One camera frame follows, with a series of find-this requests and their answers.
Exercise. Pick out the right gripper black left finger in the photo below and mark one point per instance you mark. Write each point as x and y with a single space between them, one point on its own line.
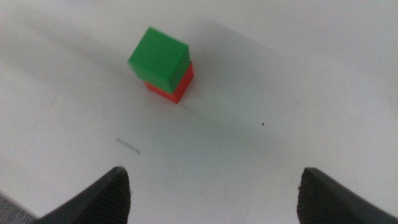
102 202

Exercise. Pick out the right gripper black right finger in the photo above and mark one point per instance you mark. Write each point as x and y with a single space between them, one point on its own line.
323 202

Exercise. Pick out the red cube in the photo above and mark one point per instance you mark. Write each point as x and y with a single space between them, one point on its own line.
183 87

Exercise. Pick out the green cube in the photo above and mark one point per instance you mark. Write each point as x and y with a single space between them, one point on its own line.
158 59

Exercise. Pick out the small grey tape mark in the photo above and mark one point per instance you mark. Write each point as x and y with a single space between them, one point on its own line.
128 146

